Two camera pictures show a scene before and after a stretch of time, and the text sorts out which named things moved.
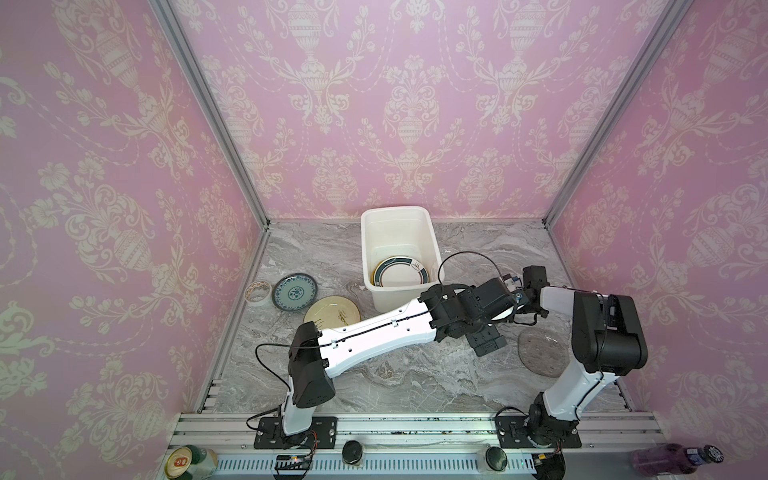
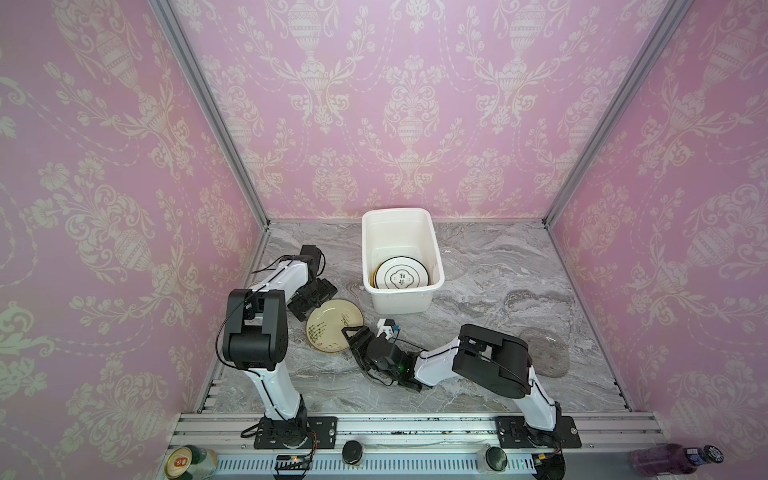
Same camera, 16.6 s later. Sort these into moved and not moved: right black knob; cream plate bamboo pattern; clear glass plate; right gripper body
Moved: right gripper body
Not moved: right black knob; cream plate bamboo pattern; clear glass plate
